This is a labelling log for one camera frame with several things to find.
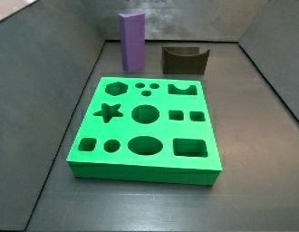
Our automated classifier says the purple arch block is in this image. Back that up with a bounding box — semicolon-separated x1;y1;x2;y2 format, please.
119;12;145;72

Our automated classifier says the green shape-sorting board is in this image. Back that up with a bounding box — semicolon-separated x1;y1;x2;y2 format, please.
67;77;223;186

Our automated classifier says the black arch holder stand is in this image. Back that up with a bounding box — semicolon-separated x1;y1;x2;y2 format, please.
163;47;211;74

